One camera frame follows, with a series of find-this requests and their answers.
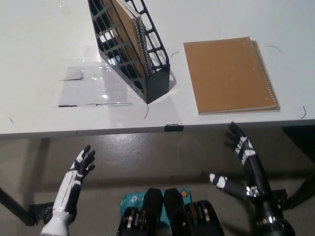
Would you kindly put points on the small black edge clip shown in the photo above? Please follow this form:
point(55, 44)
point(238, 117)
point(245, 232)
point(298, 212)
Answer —
point(174, 127)

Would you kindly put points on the clear plastic film sheet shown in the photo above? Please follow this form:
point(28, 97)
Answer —
point(98, 83)

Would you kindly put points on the teal cardboard router box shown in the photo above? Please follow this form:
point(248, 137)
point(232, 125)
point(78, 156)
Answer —
point(133, 200)

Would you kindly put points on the black lattice book holder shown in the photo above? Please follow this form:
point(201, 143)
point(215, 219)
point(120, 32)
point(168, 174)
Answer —
point(157, 83)

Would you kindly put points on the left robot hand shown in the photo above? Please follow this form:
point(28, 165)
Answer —
point(69, 186)

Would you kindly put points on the black table leg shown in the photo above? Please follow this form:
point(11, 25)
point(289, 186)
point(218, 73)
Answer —
point(14, 206)
point(302, 189)

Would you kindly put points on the black robot legs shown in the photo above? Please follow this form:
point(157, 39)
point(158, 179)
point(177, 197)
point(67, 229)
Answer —
point(152, 204)

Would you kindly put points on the brown spiral notebook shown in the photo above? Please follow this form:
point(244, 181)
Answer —
point(123, 22)
point(221, 73)

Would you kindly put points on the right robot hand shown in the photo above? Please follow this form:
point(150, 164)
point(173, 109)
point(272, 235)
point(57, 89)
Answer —
point(256, 177)

